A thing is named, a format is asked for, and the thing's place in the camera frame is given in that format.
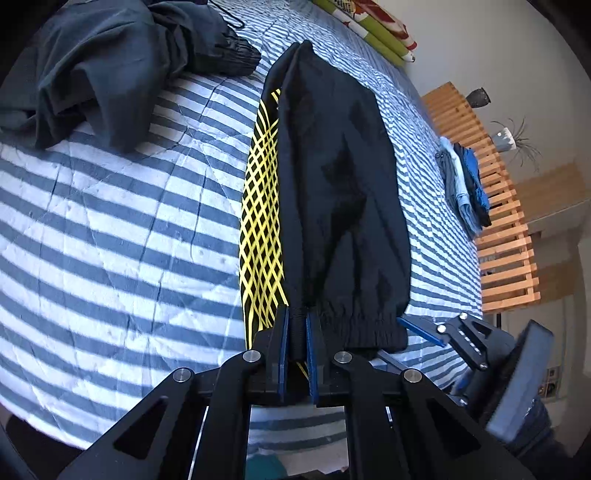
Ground grey striped folded garment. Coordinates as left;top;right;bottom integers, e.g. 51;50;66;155
436;150;481;236

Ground dark vase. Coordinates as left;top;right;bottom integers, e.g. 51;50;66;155
465;87;491;109

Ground light blue folded jeans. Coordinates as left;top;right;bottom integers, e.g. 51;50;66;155
455;171;474;208

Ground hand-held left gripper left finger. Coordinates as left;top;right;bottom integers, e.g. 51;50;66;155
55;307;291;480

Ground light wooden furniture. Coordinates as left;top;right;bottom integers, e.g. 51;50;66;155
515;161;589;301

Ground blue white striped blanket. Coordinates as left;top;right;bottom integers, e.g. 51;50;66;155
0;0;485;450

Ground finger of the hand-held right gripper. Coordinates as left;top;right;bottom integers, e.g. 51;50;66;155
396;313;515;371
376;350;409;372

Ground white wall outlet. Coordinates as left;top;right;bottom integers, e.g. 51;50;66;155
540;367;561;398

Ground white folded garment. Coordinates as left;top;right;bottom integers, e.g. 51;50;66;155
438;136;462;171

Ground white pot with plant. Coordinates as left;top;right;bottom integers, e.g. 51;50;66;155
490;115;542;174

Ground teal cloth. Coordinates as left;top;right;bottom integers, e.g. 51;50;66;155
249;455;287;480

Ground dark grey garment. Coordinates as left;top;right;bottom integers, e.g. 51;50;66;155
0;0;263;155

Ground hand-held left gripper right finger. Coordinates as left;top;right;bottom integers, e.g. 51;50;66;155
305;314;541;480

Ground wooden slatted bench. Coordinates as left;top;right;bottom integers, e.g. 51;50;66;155
421;82;541;315

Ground green printed pillow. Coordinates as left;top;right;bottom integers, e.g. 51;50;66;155
365;28;416;65
314;0;419;51

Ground black pants with yellow print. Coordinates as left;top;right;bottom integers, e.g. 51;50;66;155
239;39;413;377

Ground folded clothes pile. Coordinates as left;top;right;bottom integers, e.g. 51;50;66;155
453;143;492;227

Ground blue folded garment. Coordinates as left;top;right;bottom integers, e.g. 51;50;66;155
462;148;491;213

